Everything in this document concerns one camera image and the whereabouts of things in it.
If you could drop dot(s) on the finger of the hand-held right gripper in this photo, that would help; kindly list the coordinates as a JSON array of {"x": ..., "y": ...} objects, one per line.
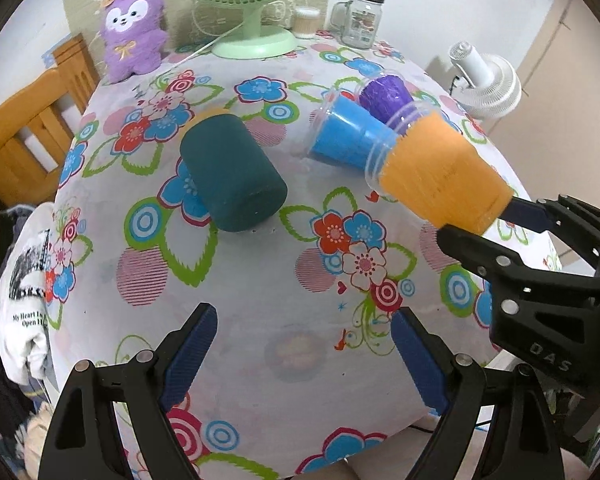
[
  {"x": 480, "y": 252},
  {"x": 527, "y": 214}
]

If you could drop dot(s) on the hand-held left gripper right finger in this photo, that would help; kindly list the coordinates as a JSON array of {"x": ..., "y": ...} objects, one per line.
[{"x": 420, "y": 357}]

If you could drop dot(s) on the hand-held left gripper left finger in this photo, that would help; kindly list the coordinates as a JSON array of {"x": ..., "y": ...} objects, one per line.
[{"x": 192, "y": 352}]

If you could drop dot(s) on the orange cup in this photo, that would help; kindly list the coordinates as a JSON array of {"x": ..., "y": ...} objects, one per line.
[{"x": 440, "y": 170}]

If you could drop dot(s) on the blue cup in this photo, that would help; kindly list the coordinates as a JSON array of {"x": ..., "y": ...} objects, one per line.
[{"x": 347, "y": 135}]

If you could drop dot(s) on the purple cup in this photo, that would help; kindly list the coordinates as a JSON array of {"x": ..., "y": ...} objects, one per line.
[{"x": 385, "y": 95}]

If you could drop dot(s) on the dark green cup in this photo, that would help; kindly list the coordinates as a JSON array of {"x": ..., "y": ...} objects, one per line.
[{"x": 229, "y": 170}]

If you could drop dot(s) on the floral tablecloth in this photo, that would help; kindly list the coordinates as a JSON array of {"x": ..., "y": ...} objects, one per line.
[{"x": 260, "y": 280}]

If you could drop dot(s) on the white fan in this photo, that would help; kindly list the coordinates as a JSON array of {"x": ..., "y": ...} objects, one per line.
[{"x": 495, "y": 85}]

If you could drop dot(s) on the white printed cloth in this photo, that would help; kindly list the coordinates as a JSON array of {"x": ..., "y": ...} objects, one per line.
[{"x": 29, "y": 260}]

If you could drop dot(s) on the glass jar mug green lid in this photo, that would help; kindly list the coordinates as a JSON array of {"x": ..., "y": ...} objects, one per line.
[{"x": 360, "y": 25}]

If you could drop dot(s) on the wooden chair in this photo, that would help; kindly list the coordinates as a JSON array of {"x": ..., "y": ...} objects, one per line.
[{"x": 9, "y": 160}]

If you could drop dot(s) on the cotton swab container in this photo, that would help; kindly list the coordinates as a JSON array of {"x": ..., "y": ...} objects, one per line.
[{"x": 306, "y": 24}]

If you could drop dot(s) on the purple plush toy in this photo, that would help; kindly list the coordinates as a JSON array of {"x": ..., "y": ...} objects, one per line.
[{"x": 129, "y": 45}]

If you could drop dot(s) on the green table fan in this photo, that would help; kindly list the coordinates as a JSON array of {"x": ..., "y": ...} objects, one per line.
[{"x": 250, "y": 35}]

